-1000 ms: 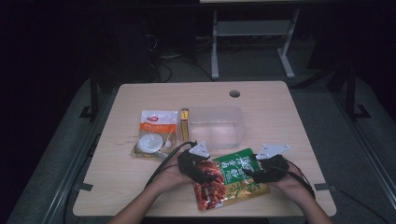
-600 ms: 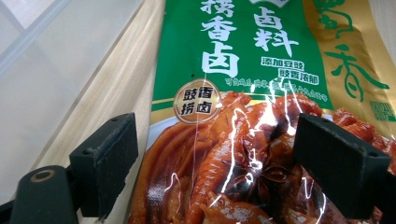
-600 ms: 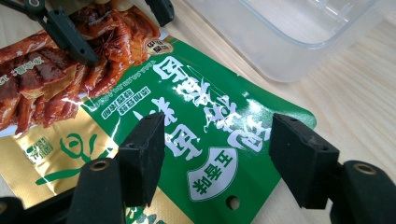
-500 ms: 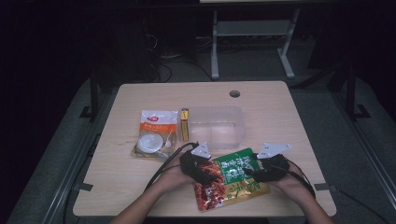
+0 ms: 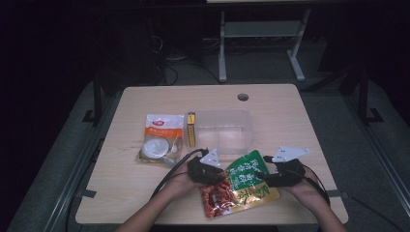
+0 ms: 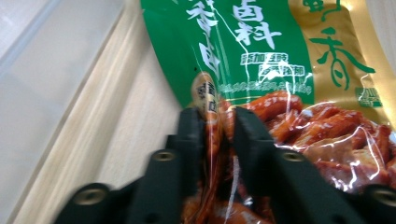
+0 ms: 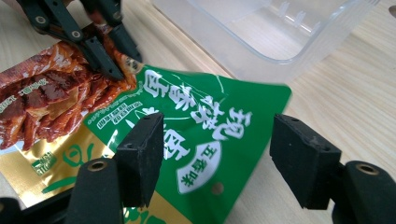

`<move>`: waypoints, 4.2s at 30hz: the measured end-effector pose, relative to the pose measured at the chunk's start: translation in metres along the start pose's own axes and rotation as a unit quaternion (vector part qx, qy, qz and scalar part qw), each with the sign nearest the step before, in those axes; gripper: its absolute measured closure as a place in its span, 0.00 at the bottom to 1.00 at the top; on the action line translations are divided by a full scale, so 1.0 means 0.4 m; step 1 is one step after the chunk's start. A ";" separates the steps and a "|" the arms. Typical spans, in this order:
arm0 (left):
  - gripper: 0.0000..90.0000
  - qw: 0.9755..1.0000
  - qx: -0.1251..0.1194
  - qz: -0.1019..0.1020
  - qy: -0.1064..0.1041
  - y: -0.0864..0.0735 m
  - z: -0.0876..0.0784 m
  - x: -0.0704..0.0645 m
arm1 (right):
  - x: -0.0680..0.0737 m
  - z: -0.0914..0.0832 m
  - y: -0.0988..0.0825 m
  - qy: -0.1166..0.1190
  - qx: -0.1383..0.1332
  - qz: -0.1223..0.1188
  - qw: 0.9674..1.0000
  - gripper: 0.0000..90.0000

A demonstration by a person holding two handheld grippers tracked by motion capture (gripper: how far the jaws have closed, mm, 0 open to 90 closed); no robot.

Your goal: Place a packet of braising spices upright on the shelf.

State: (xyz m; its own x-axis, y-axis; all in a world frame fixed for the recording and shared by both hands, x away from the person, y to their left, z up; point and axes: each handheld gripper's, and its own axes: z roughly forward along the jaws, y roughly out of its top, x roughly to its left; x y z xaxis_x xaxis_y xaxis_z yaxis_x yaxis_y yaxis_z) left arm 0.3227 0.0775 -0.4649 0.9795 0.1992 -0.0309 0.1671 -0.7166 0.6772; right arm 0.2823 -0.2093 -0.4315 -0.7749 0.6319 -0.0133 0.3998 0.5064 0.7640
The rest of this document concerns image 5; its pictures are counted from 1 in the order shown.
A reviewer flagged orange and white food packet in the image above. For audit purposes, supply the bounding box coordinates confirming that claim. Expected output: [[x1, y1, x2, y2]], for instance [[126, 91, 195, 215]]
[[135, 112, 186, 169]]

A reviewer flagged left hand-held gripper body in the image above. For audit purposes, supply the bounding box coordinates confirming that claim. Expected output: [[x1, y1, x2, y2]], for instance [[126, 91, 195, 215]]
[[186, 147, 223, 186]]

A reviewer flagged green and red snack packet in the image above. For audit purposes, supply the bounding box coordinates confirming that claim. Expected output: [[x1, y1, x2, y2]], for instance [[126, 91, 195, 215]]
[[199, 149, 281, 219]]

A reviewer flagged person's left hand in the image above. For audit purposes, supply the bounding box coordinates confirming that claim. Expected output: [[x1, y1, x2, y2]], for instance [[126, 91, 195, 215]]
[[166, 159, 207, 195]]

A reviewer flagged yellow narrow box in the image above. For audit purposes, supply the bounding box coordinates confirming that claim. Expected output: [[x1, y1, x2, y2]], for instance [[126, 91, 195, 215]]
[[186, 111, 197, 149]]

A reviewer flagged person's right hand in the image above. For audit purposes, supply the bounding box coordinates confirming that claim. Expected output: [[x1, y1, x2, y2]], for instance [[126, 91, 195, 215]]
[[282, 167, 321, 203]]

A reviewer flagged thin black floor cable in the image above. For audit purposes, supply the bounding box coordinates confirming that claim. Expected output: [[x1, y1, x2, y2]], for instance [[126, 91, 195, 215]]
[[349, 194, 408, 232]]

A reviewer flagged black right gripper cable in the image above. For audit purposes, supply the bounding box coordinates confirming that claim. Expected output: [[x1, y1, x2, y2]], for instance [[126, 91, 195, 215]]
[[302, 163, 332, 208]]

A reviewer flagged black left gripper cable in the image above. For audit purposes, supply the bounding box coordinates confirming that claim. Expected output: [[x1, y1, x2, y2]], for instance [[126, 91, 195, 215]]
[[149, 148, 210, 201]]

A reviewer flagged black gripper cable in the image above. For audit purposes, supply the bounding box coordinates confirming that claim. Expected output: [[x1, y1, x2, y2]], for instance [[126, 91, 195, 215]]
[[302, 163, 332, 208], [149, 148, 210, 201]]

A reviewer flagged black metal stand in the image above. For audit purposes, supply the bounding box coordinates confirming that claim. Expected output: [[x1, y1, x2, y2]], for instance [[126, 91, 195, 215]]
[[81, 68, 104, 127], [357, 65, 385, 126]]

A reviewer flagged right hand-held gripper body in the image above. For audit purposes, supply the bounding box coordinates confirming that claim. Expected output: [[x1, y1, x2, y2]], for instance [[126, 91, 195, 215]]
[[266, 145, 311, 189]]

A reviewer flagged clear plastic container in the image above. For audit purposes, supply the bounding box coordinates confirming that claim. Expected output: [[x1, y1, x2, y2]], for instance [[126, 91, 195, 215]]
[[192, 108, 255, 156]]

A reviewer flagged white metal table frame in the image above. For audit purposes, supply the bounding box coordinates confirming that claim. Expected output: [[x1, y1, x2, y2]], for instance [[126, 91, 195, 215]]
[[218, 7, 312, 83]]

